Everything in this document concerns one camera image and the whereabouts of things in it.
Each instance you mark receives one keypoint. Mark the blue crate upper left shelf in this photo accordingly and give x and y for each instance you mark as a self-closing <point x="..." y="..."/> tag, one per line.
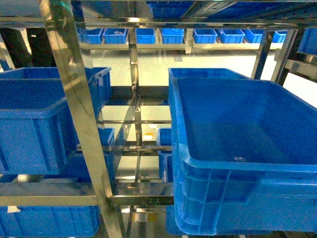
<point x="37" y="134"/>

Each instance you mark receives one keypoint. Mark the blue crate shelf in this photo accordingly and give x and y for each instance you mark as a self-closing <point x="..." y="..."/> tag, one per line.
<point x="37" y="134"/>
<point x="244" y="157"/>

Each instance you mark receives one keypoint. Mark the blue crate center shelf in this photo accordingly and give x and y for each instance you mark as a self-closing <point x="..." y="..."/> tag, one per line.
<point x="244" y="157"/>

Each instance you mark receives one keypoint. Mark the steel shelf rack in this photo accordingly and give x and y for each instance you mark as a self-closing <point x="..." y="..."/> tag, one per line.
<point x="124" y="129"/>

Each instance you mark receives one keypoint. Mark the blue crate with white foam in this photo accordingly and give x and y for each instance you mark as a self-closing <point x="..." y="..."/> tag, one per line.
<point x="50" y="221"/>

